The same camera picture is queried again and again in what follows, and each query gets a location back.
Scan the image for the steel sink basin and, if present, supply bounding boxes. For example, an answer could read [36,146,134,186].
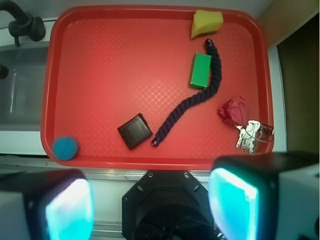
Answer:
[0,46,48,131]

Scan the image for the black faucet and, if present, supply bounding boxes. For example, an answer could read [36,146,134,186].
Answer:
[0,0,46,47]

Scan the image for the crumpled red cloth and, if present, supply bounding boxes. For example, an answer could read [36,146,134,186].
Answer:
[217,96,250,126]

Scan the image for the blue ball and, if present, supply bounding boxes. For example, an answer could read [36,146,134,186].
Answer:
[52,136,78,161]

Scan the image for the green rectangular block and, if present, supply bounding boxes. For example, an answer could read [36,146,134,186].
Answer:
[189,52,212,89]

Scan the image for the silver keys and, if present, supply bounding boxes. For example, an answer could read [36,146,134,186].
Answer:
[235,120,274,154]

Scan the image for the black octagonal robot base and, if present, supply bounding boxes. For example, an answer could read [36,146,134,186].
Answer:
[122,170,219,240]

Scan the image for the dark navy rope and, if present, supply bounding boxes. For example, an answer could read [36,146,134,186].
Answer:
[150,38,223,148]

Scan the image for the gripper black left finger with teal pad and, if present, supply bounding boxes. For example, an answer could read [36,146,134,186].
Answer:
[0,169,95,240]

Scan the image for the yellow sponge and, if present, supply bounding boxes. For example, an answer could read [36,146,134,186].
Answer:
[190,9,224,39]

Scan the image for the red plastic tray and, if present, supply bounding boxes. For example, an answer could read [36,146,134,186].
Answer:
[40,6,274,171]

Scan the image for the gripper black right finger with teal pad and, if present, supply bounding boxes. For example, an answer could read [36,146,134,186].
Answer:
[208,151,320,240]

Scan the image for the black leather wallet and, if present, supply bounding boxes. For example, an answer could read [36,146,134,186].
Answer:
[117,113,153,150]

